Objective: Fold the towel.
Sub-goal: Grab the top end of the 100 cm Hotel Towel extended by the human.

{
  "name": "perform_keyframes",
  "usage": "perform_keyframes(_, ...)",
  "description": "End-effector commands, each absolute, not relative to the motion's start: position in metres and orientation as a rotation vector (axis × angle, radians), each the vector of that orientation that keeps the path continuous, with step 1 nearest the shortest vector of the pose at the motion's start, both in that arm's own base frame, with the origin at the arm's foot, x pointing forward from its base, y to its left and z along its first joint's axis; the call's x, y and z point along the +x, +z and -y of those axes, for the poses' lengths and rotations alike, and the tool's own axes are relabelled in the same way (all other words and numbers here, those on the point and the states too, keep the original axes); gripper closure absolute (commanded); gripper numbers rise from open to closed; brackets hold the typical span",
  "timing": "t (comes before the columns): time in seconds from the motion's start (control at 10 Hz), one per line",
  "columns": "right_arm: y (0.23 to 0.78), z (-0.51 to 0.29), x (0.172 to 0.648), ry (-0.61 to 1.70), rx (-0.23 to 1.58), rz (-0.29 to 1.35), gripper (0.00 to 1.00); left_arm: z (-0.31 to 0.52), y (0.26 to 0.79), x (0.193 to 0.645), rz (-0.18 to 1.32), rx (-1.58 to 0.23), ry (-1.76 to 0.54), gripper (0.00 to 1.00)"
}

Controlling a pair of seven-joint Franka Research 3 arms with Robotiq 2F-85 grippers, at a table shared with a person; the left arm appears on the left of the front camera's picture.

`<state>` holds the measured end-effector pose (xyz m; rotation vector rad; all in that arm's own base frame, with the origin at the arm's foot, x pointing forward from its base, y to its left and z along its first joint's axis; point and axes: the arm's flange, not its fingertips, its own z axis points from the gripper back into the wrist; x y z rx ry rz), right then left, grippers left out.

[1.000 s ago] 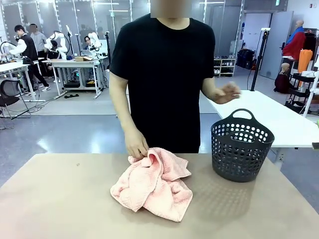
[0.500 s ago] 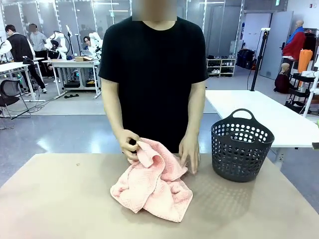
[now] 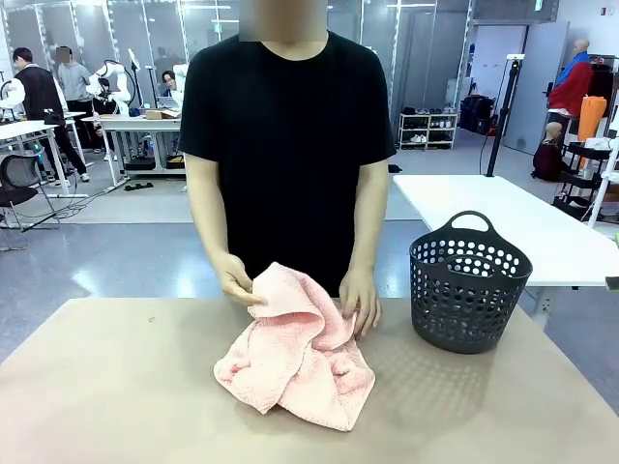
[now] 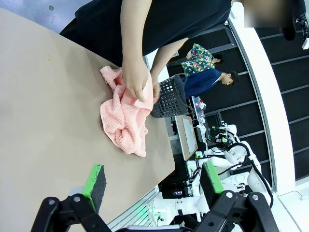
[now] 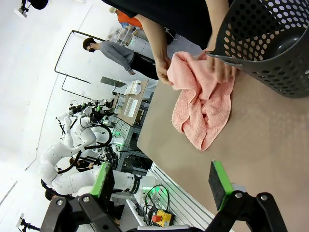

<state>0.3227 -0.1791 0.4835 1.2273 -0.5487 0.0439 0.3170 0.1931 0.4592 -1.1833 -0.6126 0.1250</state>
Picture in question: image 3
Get pink terry towel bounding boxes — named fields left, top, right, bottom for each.
left=213, top=261, right=377, bottom=433

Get person's left forearm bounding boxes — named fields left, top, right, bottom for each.
left=347, top=159, right=391, bottom=275

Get person's right forearm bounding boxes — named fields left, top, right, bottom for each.
left=186, top=157, right=246, bottom=258

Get person's left hand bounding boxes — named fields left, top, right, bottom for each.
left=338, top=267, right=383, bottom=338

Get person's right hand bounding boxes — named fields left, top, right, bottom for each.
left=214, top=251, right=268, bottom=307

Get black utility cart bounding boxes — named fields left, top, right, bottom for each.
left=552, top=140, right=619, bottom=223

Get mannequin head with dark cloth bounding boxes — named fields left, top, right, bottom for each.
left=531, top=120, right=566, bottom=183

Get large white folding table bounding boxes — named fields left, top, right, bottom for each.
left=392, top=173, right=619, bottom=323

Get orange fabric roll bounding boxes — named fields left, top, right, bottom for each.
left=577, top=95, right=608, bottom=159

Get dark hanging garment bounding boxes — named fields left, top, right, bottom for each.
left=588, top=62, right=616, bottom=118

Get mannequin in red blue jacket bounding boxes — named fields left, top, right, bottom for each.
left=545, top=37, right=595, bottom=120

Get dark grey perforated basket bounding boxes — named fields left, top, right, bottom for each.
left=408, top=210, right=534, bottom=356

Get black luggage bags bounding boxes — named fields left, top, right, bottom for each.
left=457, top=95, right=495, bottom=135

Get white shoe rack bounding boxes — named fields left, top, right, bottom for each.
left=398, top=111, right=458, bottom=151

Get person's black t-shirt torso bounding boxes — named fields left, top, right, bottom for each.
left=177, top=28, right=398, bottom=299

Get background person in white jacket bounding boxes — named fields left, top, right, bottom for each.
left=161, top=70, right=188, bottom=110

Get white desk with cardboard box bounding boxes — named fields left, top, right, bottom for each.
left=80, top=114, right=188, bottom=188

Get background person in black vest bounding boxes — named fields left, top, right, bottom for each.
left=12, top=46, right=92, bottom=189

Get black mesh office chair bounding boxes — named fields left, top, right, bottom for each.
left=0, top=154, right=62, bottom=233

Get white desk with grey legs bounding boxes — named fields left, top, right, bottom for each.
left=0, top=111, right=91, bottom=199

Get white metal frame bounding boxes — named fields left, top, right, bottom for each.
left=586, top=138, right=619, bottom=228

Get black camera stand pole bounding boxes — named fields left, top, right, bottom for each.
left=485, top=53, right=526, bottom=178

